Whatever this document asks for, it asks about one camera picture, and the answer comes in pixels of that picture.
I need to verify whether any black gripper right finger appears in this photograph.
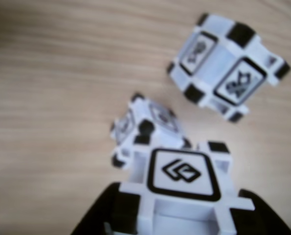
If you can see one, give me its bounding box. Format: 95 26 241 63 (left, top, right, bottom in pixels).
233 188 291 235

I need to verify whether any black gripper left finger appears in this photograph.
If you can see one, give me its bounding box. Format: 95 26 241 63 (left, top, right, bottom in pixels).
69 182 138 235

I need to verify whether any white cube zigzag symbol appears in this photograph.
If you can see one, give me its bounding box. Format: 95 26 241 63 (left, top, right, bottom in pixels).
110 93 192 169

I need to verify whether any white cube crossed symbol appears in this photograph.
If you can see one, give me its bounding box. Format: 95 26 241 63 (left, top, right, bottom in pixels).
166 13 291 123

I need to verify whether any white cube house symbol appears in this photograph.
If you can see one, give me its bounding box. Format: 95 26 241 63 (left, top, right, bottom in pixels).
114 141 256 235

